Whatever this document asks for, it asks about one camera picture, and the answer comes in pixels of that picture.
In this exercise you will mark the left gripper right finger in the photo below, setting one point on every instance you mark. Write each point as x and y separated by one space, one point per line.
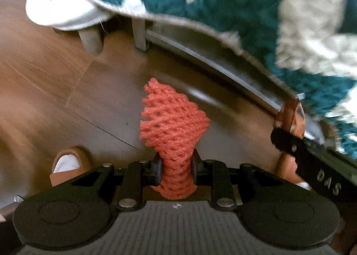
195 166

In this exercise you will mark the metal bed frame rail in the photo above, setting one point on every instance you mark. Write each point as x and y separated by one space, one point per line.
209 53

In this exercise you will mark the orange foam fruit net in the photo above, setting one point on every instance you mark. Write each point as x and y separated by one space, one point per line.
172 125

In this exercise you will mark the white round stool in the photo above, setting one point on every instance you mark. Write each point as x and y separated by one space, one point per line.
72 15

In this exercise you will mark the brown snack wrapper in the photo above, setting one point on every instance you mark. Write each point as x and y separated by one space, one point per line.
295 164

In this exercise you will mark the brown slipper with white sock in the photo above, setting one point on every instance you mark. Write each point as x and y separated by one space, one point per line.
68 164

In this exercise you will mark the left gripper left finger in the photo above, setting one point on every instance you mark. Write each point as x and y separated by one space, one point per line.
156 171

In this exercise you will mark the teal white chevron blanket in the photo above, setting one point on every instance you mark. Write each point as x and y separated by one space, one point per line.
310 45

